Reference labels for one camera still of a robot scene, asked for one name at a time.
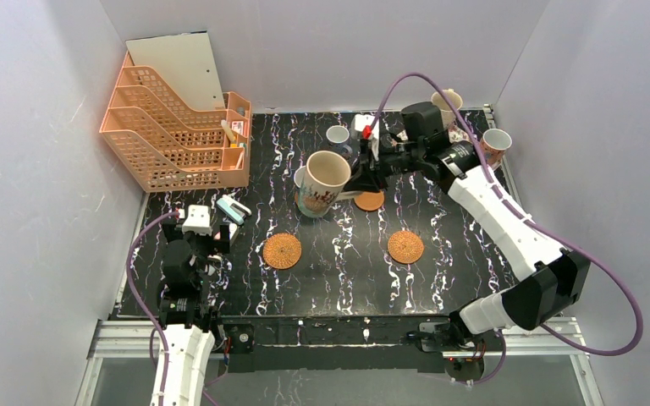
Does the white and red mug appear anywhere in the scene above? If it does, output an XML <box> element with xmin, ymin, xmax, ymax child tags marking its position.
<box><xmin>480</xmin><ymin>129</ymin><xmax>513</xmax><ymax>170</ymax></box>

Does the small grey mug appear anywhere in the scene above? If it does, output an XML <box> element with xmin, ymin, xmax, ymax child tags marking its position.
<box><xmin>326</xmin><ymin>125</ymin><xmax>353</xmax><ymax>160</ymax></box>

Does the woven rattan coaster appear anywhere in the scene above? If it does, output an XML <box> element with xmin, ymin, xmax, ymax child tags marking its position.
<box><xmin>262</xmin><ymin>233</ymin><xmax>302</xmax><ymax>270</ymax></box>
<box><xmin>388</xmin><ymin>230</ymin><xmax>424</xmax><ymax>265</ymax></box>

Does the large beige floral mug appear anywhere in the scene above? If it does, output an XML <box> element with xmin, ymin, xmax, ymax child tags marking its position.
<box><xmin>297</xmin><ymin>151</ymin><xmax>351</xmax><ymax>218</ymax></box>

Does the blue patterned mug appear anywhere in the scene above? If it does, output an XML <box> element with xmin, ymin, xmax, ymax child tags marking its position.
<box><xmin>293</xmin><ymin>167</ymin><xmax>306</xmax><ymax>192</ymax></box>

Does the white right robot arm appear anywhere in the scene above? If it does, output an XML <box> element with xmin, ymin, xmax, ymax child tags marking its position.
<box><xmin>344</xmin><ymin>101</ymin><xmax>591</xmax><ymax>341</ymax></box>

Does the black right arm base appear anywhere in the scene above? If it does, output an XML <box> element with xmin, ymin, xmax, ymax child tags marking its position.
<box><xmin>402</xmin><ymin>312</ymin><xmax>507</xmax><ymax>387</ymax></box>

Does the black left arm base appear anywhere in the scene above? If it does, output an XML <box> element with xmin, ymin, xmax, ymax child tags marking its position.
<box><xmin>193</xmin><ymin>308</ymin><xmax>255</xmax><ymax>367</ymax></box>

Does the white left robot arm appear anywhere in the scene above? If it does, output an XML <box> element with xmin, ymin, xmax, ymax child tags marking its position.
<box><xmin>151</xmin><ymin>210</ymin><xmax>236</xmax><ymax>405</ymax></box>

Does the floral tray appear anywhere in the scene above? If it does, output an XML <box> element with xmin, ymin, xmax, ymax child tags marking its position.
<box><xmin>447</xmin><ymin>111</ymin><xmax>498</xmax><ymax>145</ymax></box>

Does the tall beige mug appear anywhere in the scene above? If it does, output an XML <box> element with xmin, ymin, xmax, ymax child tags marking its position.
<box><xmin>430</xmin><ymin>89</ymin><xmax>463</xmax><ymax>129</ymax></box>

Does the white and pink stapler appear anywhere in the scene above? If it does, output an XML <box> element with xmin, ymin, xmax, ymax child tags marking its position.
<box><xmin>228</xmin><ymin>222</ymin><xmax>240</xmax><ymax>246</ymax></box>

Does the light blue stapler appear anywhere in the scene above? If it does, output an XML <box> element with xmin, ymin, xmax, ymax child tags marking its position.
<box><xmin>216</xmin><ymin>195</ymin><xmax>252</xmax><ymax>226</ymax></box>

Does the orange plastic file organizer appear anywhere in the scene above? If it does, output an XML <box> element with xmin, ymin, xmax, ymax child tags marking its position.
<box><xmin>100</xmin><ymin>56</ymin><xmax>252</xmax><ymax>193</ymax></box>

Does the white board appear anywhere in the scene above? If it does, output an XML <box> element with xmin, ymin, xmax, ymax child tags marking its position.
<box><xmin>125</xmin><ymin>31</ymin><xmax>226</xmax><ymax>111</ymax></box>

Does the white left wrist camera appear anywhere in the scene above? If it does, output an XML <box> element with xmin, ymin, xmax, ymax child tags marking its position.
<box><xmin>181</xmin><ymin>205</ymin><xmax>212</xmax><ymax>236</ymax></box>

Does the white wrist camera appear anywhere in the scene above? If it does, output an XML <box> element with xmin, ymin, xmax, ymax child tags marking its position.
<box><xmin>181</xmin><ymin>205</ymin><xmax>212</xmax><ymax>236</ymax></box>
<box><xmin>350</xmin><ymin>113</ymin><xmax>380</xmax><ymax>162</ymax></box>

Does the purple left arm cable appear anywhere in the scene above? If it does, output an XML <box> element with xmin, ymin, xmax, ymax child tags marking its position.
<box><xmin>125</xmin><ymin>210</ymin><xmax>223</xmax><ymax>406</ymax></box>

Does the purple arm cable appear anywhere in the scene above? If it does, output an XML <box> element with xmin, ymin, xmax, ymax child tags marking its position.
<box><xmin>366</xmin><ymin>71</ymin><xmax>645</xmax><ymax>387</ymax></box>
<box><xmin>125</xmin><ymin>210</ymin><xmax>223</xmax><ymax>406</ymax></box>

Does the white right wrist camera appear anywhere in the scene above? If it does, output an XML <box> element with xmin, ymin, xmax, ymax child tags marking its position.
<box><xmin>350</xmin><ymin>113</ymin><xmax>380</xmax><ymax>162</ymax></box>

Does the aluminium frame rail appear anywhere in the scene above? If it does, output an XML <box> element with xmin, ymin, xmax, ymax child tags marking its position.
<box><xmin>75</xmin><ymin>316</ymin><xmax>603</xmax><ymax>406</ymax></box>

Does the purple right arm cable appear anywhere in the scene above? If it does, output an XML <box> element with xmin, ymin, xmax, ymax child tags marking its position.
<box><xmin>366</xmin><ymin>71</ymin><xmax>645</xmax><ymax>387</ymax></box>

